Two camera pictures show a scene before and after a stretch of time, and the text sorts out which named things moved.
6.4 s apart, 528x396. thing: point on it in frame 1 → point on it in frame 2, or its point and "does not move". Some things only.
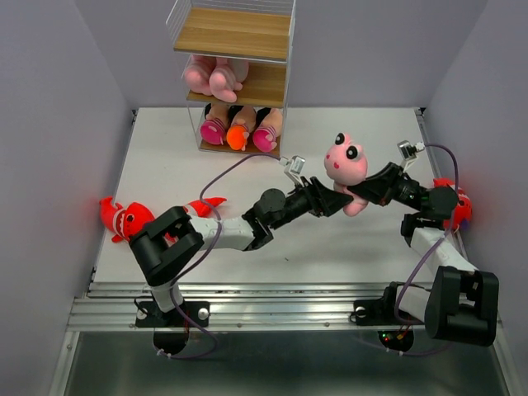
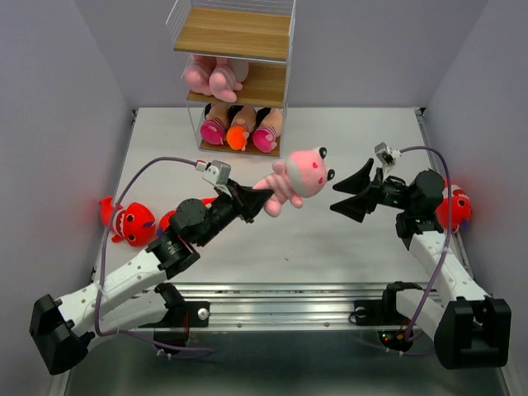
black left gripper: [320, 199] → [246, 200]
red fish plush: [462, 214] does not move
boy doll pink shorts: [213, 129] does not move
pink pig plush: [346, 164] → [304, 174]
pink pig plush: [227, 77] does not move
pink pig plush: [197, 73] does not move
